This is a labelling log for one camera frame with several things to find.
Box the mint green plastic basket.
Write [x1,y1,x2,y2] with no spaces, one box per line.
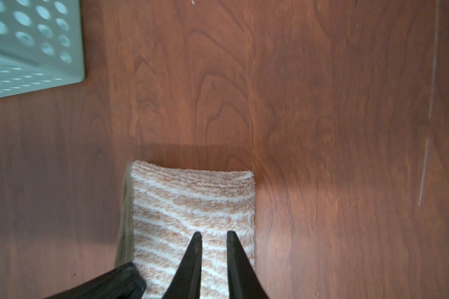
[0,0,86,98]

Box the striped brown square dishcloth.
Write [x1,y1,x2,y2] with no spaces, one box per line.
[115,161,256,299]

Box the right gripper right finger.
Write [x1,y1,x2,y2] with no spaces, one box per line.
[226,230,269,299]

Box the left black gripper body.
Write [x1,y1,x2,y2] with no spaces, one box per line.
[49,262,147,299]

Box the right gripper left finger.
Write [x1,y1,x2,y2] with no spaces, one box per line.
[162,232,203,299]

